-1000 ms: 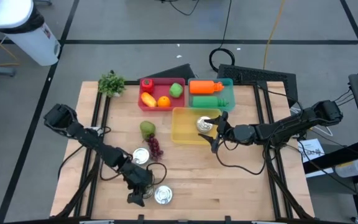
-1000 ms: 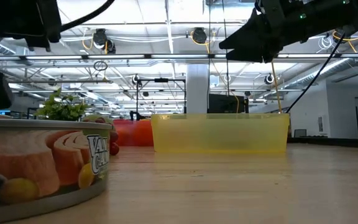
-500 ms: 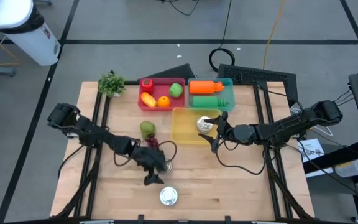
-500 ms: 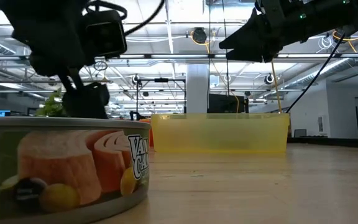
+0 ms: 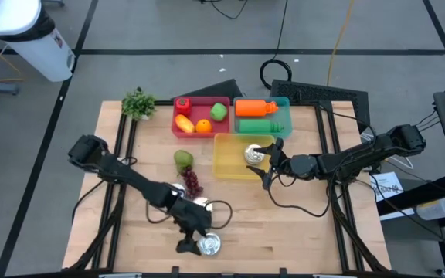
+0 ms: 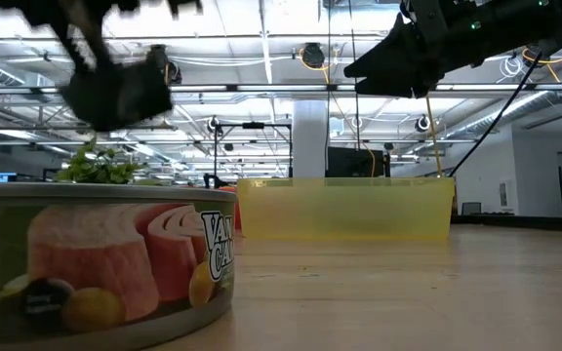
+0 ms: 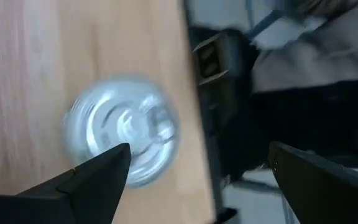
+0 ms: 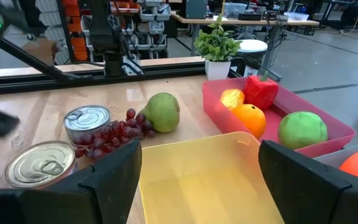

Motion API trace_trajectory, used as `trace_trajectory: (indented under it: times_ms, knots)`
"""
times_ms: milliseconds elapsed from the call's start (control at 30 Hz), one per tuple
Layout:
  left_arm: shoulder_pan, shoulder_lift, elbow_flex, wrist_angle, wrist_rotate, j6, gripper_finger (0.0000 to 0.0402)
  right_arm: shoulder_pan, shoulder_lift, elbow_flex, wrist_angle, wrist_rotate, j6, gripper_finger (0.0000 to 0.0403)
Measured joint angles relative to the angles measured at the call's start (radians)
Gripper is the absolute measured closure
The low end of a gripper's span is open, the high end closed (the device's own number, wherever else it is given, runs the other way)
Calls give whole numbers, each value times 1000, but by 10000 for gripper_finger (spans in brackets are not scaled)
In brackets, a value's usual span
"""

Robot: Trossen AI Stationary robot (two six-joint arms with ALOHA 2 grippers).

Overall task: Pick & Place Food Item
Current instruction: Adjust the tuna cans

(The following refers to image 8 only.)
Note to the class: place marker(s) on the green toy apple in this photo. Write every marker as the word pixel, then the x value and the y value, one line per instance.
pixel 301 130

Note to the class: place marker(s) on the grey equipment box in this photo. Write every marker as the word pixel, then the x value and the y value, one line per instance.
pixel 196 9

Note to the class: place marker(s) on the cardboard box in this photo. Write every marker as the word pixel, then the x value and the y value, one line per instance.
pixel 39 49

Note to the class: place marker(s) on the clear plastic box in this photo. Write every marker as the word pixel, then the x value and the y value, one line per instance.
pixel 235 9

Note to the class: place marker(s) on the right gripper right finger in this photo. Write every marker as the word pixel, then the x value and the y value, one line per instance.
pixel 315 202

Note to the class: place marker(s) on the orange toy fruit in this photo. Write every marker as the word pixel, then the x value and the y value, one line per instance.
pixel 250 121

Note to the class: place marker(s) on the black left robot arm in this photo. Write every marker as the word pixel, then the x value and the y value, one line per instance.
pixel 102 31

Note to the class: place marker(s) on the black workbench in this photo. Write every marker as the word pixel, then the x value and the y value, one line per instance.
pixel 350 12

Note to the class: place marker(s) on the yellow mottled toy fruit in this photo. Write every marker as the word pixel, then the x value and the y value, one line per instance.
pixel 231 99

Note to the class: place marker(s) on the green plant white pot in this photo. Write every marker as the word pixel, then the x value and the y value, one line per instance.
pixel 217 46

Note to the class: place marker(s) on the black diagonal frame brace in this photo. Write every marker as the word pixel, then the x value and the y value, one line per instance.
pixel 33 60

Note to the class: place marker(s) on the flat black device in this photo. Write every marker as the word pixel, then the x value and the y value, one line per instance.
pixel 250 16

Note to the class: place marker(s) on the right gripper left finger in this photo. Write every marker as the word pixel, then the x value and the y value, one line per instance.
pixel 98 202

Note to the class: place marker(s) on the gold-lidded tin can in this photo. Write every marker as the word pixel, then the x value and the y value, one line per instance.
pixel 39 163

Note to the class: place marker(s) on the shelf with orange bins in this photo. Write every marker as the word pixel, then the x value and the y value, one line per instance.
pixel 78 46

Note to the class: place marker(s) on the black frame rail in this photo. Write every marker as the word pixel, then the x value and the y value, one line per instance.
pixel 73 80

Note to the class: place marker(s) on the long wooden table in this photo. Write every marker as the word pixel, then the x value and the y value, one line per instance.
pixel 259 22

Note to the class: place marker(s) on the red plastic bin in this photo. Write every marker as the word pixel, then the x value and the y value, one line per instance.
pixel 219 118

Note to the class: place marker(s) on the red toy grape bunch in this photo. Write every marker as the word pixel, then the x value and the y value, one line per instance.
pixel 104 137

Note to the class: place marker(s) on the red toy bell pepper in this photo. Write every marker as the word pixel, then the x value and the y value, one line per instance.
pixel 259 93

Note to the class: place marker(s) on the shelf with grey bins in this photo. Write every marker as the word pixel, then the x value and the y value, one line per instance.
pixel 157 28

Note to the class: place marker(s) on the white round stool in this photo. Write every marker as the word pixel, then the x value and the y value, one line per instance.
pixel 253 45

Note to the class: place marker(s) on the clear shallow tub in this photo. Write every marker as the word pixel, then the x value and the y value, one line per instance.
pixel 295 16

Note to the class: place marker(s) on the green toy pear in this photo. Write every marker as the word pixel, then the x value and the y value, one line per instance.
pixel 163 113

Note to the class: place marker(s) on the yellow plastic bin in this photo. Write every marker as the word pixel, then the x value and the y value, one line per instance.
pixel 204 186

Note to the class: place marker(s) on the tin can blue barcode label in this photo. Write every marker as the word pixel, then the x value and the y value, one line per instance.
pixel 87 118

